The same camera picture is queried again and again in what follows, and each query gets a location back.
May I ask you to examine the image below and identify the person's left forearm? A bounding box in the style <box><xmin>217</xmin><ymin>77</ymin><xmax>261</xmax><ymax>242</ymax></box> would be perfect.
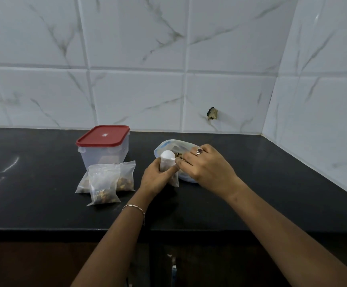
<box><xmin>71</xmin><ymin>194</ymin><xmax>153</xmax><ymax>287</ymax></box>

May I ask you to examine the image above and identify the silver bracelet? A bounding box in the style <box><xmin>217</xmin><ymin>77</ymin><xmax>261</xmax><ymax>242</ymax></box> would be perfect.
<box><xmin>122</xmin><ymin>204</ymin><xmax>146</xmax><ymax>225</ymax></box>

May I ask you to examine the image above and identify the person's right forearm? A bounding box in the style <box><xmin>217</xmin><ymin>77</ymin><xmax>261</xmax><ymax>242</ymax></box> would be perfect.
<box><xmin>225</xmin><ymin>179</ymin><xmax>347</xmax><ymax>287</ymax></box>

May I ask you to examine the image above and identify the red lid plastic container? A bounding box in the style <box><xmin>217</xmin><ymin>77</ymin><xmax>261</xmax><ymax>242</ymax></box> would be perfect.
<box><xmin>76</xmin><ymin>125</ymin><xmax>131</xmax><ymax>171</ymax></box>

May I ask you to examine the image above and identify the person's right hand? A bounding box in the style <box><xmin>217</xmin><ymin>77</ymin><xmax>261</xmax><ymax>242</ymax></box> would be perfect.
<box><xmin>177</xmin><ymin>143</ymin><xmax>240</xmax><ymax>201</ymax></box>

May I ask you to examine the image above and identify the large clear plastic bag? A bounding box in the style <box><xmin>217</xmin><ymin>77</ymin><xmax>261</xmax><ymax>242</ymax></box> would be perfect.
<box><xmin>154</xmin><ymin>139</ymin><xmax>202</xmax><ymax>184</ymax></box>

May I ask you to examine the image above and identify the small clear zip bag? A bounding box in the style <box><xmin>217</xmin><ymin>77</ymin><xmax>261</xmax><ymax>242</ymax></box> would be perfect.
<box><xmin>159</xmin><ymin>150</ymin><xmax>180</xmax><ymax>188</ymax></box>

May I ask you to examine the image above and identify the clear zip bag of nuts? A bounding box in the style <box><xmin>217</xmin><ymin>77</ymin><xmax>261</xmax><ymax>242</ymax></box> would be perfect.
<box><xmin>75</xmin><ymin>167</ymin><xmax>94</xmax><ymax>194</ymax></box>
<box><xmin>86</xmin><ymin>166</ymin><xmax>122</xmax><ymax>206</ymax></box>
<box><xmin>116</xmin><ymin>160</ymin><xmax>136</xmax><ymax>192</ymax></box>

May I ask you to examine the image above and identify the person's left hand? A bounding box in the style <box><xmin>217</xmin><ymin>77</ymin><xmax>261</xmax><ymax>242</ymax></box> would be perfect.
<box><xmin>139</xmin><ymin>158</ymin><xmax>178</xmax><ymax>201</ymax></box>

